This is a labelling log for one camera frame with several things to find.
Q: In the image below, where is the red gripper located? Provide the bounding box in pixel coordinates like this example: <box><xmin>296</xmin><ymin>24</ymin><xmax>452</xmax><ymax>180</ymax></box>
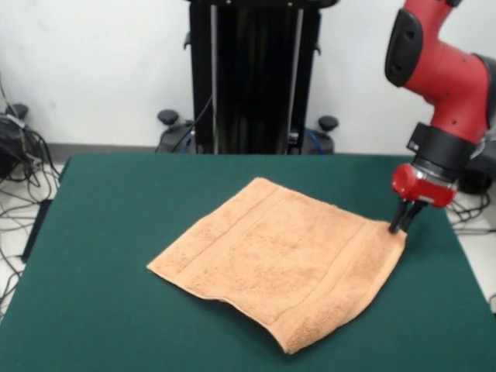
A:
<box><xmin>388</xmin><ymin>162</ymin><xmax>459</xmax><ymax>234</ymax></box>

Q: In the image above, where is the dark grey stand base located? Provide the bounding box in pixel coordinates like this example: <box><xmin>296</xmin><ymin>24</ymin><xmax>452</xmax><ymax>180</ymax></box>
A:
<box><xmin>0</xmin><ymin>114</ymin><xmax>28</xmax><ymax>179</ymax></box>
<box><xmin>456</xmin><ymin>139</ymin><xmax>496</xmax><ymax>195</ymax></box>

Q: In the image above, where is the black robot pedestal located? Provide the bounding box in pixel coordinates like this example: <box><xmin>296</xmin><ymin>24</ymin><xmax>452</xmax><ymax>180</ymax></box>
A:
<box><xmin>154</xmin><ymin>0</ymin><xmax>340</xmax><ymax>156</ymax></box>

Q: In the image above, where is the black round knob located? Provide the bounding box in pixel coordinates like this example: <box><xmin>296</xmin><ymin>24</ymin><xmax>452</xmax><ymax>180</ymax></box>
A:
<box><xmin>5</xmin><ymin>103</ymin><xmax>29</xmax><ymax>119</ymax></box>
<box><xmin>157</xmin><ymin>109</ymin><xmax>179</xmax><ymax>126</ymax></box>
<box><xmin>318</xmin><ymin>115</ymin><xmax>340</xmax><ymax>132</ymax></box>

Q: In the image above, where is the tan terry towel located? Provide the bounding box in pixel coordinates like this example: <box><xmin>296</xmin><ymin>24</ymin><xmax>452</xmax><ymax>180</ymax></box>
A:
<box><xmin>146</xmin><ymin>177</ymin><xmax>408</xmax><ymax>354</ymax></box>

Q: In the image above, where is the dark green table cloth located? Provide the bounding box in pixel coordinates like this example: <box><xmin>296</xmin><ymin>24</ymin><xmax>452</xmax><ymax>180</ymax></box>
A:
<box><xmin>0</xmin><ymin>153</ymin><xmax>496</xmax><ymax>372</ymax></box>

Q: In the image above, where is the black cable tangle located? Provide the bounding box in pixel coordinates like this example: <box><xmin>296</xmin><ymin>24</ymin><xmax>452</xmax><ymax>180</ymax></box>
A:
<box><xmin>0</xmin><ymin>73</ymin><xmax>61</xmax><ymax>322</ymax></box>
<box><xmin>445</xmin><ymin>189</ymin><xmax>496</xmax><ymax>315</ymax></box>

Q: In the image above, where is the blue cable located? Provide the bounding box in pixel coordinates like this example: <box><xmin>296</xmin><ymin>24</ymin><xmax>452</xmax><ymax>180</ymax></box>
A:
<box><xmin>304</xmin><ymin>129</ymin><xmax>330</xmax><ymax>155</ymax></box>

